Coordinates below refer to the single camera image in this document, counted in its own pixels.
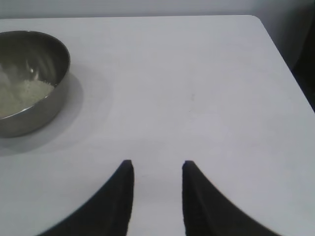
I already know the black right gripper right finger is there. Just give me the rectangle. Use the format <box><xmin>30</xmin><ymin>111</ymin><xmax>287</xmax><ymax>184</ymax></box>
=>
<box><xmin>182</xmin><ymin>160</ymin><xmax>279</xmax><ymax>236</ymax></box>

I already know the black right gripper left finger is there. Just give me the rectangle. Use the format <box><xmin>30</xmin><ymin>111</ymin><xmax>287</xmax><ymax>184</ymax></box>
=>
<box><xmin>36</xmin><ymin>159</ymin><xmax>135</xmax><ymax>236</ymax></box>

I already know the stainless steel mixing bowl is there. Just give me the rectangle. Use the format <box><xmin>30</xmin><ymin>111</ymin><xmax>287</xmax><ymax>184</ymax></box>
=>
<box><xmin>0</xmin><ymin>30</ymin><xmax>71</xmax><ymax>138</ymax></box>

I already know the white uncooked rice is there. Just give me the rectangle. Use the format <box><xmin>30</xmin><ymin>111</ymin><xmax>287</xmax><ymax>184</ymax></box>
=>
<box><xmin>0</xmin><ymin>68</ymin><xmax>55</xmax><ymax>117</ymax></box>

